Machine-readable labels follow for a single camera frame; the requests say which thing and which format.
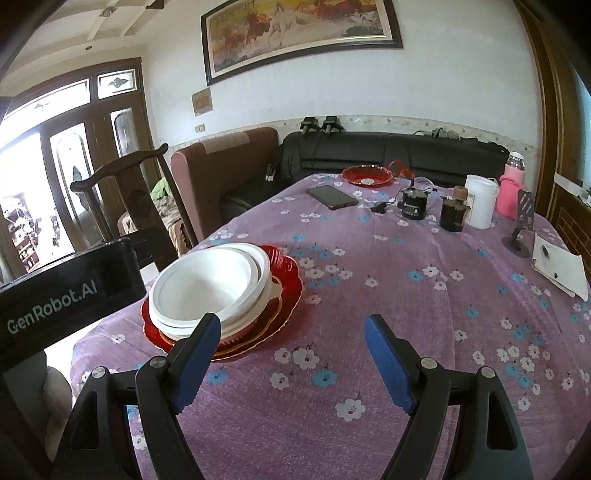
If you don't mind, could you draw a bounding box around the black phone stand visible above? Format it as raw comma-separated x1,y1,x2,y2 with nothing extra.
502,189,537,258

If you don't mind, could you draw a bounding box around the wooden partition cabinet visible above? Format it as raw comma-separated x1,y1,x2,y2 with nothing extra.
549,173,591,264

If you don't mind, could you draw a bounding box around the white notebook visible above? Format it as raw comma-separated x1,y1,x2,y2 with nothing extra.
531,232,591,301

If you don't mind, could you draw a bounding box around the red glass plate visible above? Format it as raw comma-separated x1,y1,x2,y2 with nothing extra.
342,165,394,187
141,244,304,362

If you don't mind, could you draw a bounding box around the small framed picture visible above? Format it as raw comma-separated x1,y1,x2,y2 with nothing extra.
191,88,213,117

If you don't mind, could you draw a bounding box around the white plastic jar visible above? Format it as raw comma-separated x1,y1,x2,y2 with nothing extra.
464,174,501,230

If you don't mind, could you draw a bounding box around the black leather sofa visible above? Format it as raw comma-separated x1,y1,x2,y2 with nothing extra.
222,130,511,217

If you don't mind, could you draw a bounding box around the white paper bowl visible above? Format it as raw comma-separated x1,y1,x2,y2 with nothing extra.
150,244,271,335
148,248,260,325

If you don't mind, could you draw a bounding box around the beige plastic bowl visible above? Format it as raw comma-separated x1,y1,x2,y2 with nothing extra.
154,276,283,348

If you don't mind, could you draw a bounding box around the black smartphone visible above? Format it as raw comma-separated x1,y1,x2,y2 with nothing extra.
305,185,360,210

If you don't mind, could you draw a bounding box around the purple floral tablecloth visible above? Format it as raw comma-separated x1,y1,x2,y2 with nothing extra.
70,172,591,480

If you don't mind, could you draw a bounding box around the dark wooden chair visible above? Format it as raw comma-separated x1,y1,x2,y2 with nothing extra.
70,143,200,274

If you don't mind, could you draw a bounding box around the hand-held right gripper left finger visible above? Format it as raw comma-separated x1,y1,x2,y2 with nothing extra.
62,312,222,480

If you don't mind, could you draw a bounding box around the motor with brown wheel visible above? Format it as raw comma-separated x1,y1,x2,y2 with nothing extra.
440,185,472,232

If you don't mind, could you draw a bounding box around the pink sleeved bottle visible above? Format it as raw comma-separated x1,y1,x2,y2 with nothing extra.
496,151,529,219

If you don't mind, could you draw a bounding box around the wooden door frame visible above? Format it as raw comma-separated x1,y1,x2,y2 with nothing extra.
515,0,591,195

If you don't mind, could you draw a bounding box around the black electric motor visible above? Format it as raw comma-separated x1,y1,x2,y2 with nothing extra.
398,187,431,220

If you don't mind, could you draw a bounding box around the brown armchair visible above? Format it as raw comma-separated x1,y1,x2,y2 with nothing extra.
170,127,281,247

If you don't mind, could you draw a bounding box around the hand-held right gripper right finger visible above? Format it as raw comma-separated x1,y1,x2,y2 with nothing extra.
363,314,536,480

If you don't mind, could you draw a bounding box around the wooden glass door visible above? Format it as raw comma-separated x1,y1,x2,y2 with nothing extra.
0,58,153,287

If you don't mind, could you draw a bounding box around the framed horse painting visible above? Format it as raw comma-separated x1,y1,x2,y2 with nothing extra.
201,0,403,87

